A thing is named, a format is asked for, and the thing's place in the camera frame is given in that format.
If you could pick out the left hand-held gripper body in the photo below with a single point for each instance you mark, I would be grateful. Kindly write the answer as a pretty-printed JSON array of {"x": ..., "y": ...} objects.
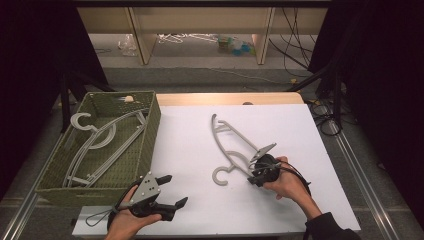
[{"x": 146, "y": 193}]

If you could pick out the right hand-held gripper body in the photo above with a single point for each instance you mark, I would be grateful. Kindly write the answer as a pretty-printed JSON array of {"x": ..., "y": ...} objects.
[{"x": 266, "y": 168}]

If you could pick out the grey plastic clothes hanger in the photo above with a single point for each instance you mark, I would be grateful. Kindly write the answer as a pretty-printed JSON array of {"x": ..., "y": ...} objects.
[
  {"x": 73, "y": 121},
  {"x": 214, "y": 176}
]

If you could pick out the green woven basket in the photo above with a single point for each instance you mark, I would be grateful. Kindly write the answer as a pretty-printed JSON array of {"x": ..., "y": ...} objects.
[{"x": 146, "y": 146}]

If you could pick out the person's right hand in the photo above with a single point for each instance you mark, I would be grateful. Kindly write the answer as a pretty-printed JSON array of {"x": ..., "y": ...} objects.
[{"x": 290, "y": 186}]

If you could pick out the person's left hand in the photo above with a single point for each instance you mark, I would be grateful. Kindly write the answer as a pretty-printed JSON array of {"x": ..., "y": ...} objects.
[{"x": 123, "y": 223}]

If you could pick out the white table mat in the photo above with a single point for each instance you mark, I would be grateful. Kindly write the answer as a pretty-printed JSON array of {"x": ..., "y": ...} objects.
[{"x": 193, "y": 150}]

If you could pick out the black metal stand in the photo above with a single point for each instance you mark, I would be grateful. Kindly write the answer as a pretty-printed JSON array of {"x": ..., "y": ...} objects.
[
  {"x": 65, "y": 103},
  {"x": 336, "y": 96}
]

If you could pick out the colourful toys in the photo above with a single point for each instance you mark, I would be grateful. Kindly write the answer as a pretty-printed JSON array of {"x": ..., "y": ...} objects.
[{"x": 235, "y": 46}]

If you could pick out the black curtain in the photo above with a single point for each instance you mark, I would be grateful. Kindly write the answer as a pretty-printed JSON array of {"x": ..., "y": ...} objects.
[
  {"x": 376, "y": 83},
  {"x": 36, "y": 66}
]

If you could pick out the clear plastic bag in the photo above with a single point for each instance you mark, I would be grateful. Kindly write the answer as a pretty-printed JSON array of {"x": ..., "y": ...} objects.
[{"x": 127, "y": 45}]

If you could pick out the beige wooden shelf unit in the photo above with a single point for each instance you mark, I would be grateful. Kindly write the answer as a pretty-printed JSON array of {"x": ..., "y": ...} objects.
[{"x": 200, "y": 20}]

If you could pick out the aluminium rail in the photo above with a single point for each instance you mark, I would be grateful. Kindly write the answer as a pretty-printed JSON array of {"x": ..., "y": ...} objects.
[
  {"x": 16, "y": 216},
  {"x": 363, "y": 180}
]

